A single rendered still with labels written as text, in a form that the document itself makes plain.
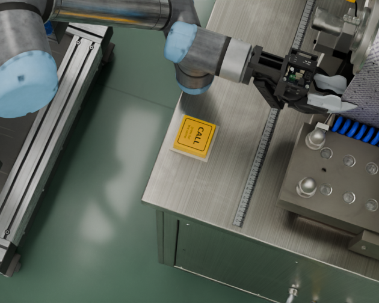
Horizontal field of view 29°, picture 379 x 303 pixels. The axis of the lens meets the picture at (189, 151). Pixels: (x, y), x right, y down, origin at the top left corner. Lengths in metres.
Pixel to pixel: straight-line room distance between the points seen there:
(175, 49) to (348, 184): 0.40
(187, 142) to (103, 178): 0.97
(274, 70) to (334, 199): 0.27
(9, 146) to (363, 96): 1.25
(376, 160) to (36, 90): 0.65
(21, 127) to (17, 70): 1.15
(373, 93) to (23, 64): 0.59
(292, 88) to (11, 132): 1.17
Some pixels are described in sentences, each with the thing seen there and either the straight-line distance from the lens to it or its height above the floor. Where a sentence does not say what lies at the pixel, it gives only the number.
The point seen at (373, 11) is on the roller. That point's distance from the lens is 1.22.
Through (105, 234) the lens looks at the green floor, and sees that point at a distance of 2.39.
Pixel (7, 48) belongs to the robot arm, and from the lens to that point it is 1.17.
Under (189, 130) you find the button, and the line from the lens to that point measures 1.50.
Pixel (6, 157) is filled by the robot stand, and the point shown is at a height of 0.21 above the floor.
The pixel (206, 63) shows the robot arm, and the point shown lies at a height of 1.13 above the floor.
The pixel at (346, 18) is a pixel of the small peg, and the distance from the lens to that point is 1.24.
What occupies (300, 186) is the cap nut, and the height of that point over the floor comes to 1.05.
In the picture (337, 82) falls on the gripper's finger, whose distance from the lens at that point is 1.36.
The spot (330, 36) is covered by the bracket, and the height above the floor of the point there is 1.14.
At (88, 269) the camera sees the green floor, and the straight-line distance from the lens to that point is 2.38.
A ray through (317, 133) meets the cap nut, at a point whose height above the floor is 1.07.
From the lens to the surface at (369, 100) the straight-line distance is 1.35.
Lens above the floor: 2.35
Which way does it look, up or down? 73 degrees down
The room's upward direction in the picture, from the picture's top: 6 degrees clockwise
